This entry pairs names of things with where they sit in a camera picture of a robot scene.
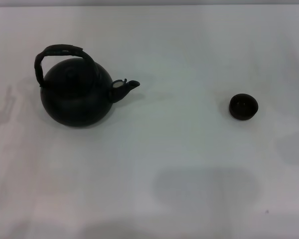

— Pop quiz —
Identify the black round teapot with handle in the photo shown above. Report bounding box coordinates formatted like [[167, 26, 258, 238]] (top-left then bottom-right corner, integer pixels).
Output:
[[34, 44, 141, 128]]

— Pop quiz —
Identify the small dark teacup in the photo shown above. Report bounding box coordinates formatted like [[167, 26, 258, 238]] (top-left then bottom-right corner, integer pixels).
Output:
[[229, 93, 259, 120]]

